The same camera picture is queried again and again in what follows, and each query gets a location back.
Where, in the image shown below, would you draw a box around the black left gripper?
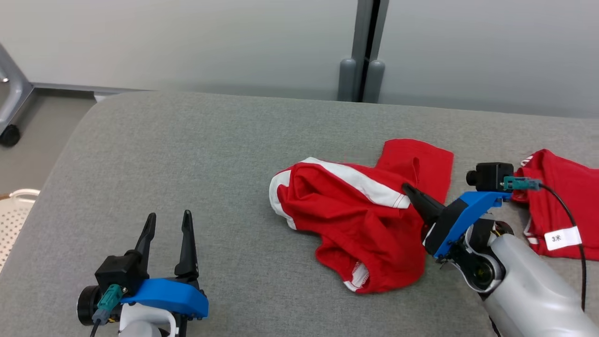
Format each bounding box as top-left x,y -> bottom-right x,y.
133,210 -> 206,337

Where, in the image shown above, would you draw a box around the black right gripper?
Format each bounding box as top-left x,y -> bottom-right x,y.
402,183 -> 468,257

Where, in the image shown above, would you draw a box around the red and white jersey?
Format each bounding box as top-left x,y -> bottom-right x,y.
269,139 -> 454,294

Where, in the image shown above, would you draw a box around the red basketball jersey white sleeves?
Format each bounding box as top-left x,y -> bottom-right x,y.
511,149 -> 599,261

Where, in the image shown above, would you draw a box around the cream perforated laundry basket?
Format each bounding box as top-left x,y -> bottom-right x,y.
0,188 -> 41,272

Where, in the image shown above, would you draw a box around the grey partition post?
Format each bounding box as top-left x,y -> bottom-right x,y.
363,0 -> 390,103
338,0 -> 375,102

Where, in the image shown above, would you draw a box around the white cable label tag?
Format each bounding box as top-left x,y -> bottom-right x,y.
544,226 -> 583,251

